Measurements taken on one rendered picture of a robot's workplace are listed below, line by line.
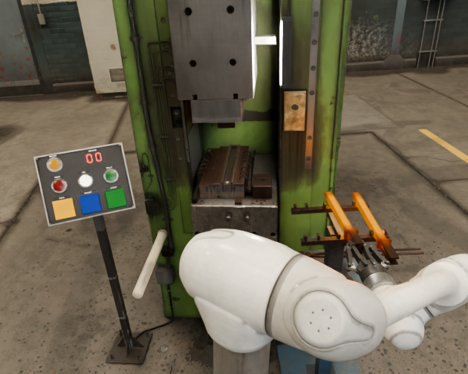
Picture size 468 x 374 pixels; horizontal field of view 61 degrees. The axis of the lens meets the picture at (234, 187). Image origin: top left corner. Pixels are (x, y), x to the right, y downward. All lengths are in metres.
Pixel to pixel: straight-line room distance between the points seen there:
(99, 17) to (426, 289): 6.46
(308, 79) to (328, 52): 0.13
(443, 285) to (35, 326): 2.31
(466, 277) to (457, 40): 8.13
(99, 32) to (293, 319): 6.60
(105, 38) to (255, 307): 6.53
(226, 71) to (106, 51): 5.51
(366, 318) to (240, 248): 0.20
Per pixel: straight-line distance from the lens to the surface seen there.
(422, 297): 0.89
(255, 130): 2.12
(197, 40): 1.54
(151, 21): 1.72
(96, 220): 1.86
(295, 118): 1.72
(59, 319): 2.73
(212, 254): 0.61
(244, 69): 1.54
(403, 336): 1.08
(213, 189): 1.74
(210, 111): 1.60
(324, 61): 1.69
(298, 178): 1.86
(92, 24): 6.96
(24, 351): 2.65
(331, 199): 1.60
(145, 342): 2.41
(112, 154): 1.70
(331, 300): 0.51
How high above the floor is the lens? 1.80
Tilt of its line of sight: 29 degrees down
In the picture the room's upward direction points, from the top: 3 degrees counter-clockwise
